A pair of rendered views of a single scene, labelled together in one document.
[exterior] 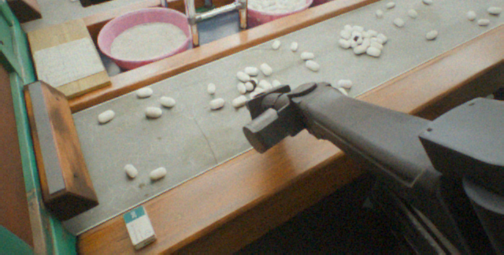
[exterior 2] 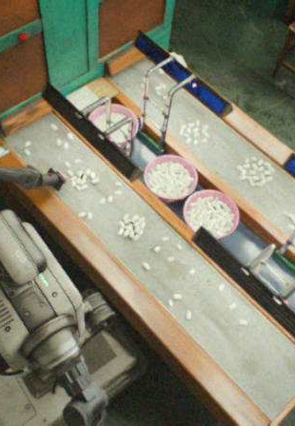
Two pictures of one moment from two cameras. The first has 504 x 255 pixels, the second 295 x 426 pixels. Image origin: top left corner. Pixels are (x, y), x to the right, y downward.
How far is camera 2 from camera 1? 1.98 m
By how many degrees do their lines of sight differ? 42
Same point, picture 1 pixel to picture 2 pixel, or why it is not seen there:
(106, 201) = (14, 141)
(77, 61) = (81, 104)
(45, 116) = (30, 106)
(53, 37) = (98, 87)
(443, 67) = (108, 262)
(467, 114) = not seen: outside the picture
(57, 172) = (7, 120)
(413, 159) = not seen: outside the picture
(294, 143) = (45, 194)
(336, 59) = (112, 214)
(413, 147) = not seen: outside the picture
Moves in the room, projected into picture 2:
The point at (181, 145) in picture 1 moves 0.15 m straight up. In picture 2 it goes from (43, 157) to (39, 138)
